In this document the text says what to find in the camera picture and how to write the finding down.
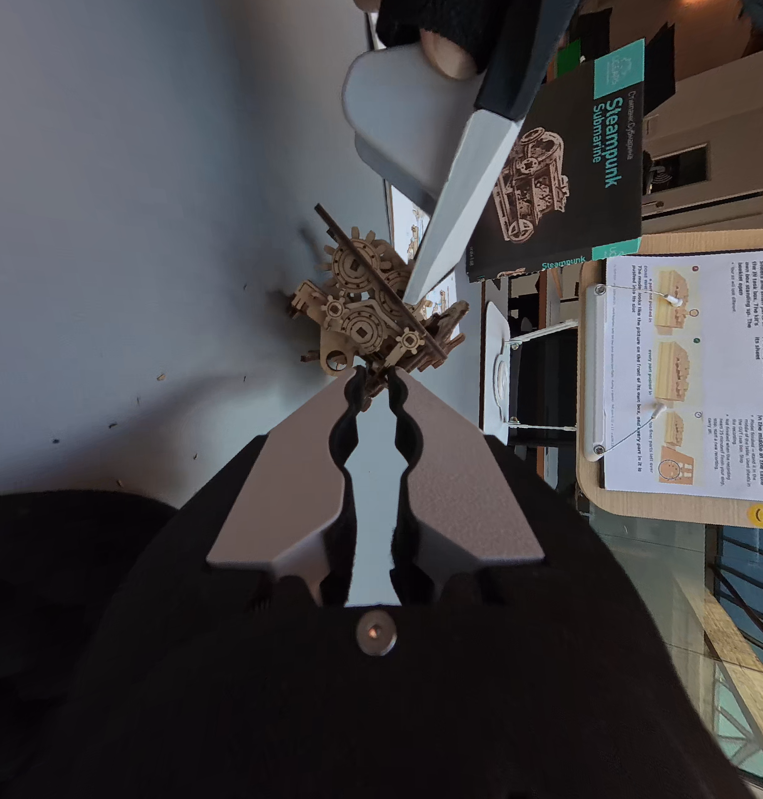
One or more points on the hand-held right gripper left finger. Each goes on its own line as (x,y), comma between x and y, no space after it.
(281,499)

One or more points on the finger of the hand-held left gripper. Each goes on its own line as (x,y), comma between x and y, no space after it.
(475,181)

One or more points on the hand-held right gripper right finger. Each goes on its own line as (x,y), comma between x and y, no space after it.
(469,499)

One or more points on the wooden gear model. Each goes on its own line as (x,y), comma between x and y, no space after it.
(356,324)

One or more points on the black model kit box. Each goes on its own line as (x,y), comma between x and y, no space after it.
(581,206)

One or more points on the person's left hand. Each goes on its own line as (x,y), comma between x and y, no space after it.
(449,57)

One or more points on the white instruction booklet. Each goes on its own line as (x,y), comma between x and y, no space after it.
(401,218)

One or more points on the white desk stand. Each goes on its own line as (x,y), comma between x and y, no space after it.
(494,331)

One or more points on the wooden clipboard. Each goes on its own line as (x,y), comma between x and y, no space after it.
(668,241)

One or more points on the dark cloth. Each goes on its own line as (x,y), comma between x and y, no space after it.
(44,593)

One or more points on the printed paper sheet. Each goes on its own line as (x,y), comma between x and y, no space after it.
(718,437)

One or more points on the yellow smiley sticker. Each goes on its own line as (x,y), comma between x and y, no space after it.
(760,515)

